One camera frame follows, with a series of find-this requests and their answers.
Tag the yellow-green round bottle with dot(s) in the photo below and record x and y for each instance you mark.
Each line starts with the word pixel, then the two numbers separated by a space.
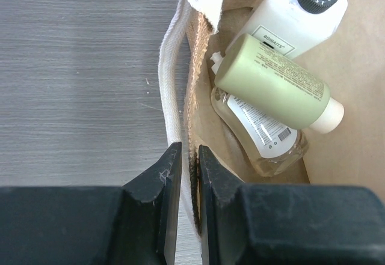
pixel 275 85

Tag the white square bottle black cap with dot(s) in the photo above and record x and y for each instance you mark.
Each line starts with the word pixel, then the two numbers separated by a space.
pixel 292 27

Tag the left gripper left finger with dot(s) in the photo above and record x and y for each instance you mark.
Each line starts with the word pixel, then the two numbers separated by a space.
pixel 131 224

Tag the clear amber liquid bottle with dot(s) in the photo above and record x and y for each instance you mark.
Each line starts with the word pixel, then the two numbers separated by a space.
pixel 270 146

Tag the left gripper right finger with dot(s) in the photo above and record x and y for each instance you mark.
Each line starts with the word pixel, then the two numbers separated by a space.
pixel 245 223

